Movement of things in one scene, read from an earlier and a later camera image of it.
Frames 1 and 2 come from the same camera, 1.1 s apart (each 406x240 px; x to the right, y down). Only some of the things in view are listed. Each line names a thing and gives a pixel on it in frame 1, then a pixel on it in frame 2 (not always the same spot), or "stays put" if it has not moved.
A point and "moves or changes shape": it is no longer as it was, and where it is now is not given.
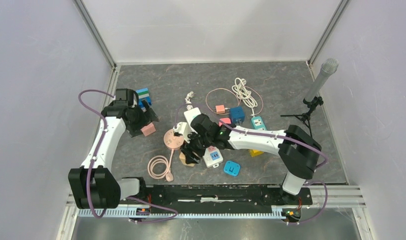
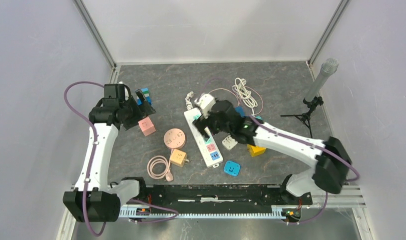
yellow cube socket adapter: x=256 y=152 stays put
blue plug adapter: x=231 y=168 stays put
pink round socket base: x=172 y=141 stays put
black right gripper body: x=198 y=144 -> x=212 y=124
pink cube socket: x=148 y=129 stays put
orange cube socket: x=183 y=159 moves or changes shape
